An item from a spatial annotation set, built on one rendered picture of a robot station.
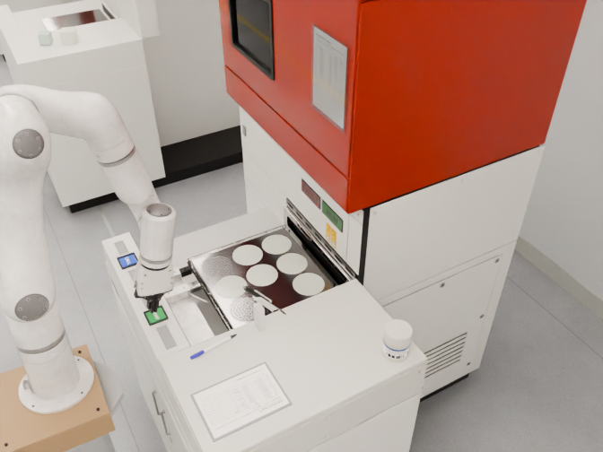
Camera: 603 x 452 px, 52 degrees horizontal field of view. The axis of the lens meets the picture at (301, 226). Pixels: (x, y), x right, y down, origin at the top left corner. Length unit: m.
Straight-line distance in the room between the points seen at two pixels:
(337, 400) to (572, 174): 1.93
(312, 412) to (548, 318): 1.92
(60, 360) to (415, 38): 1.17
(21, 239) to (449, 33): 1.08
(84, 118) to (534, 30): 1.16
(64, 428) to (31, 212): 0.58
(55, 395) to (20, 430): 0.11
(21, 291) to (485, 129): 1.28
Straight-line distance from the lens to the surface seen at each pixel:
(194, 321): 1.87
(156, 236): 1.56
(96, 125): 1.37
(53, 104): 1.39
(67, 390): 1.75
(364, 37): 1.42
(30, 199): 1.40
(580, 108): 3.04
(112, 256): 2.02
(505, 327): 3.15
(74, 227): 3.77
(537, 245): 3.47
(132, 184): 1.46
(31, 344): 1.62
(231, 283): 1.94
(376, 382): 1.61
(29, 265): 1.46
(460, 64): 1.65
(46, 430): 1.72
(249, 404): 1.57
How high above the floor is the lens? 2.26
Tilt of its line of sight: 40 degrees down
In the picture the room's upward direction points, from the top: straight up
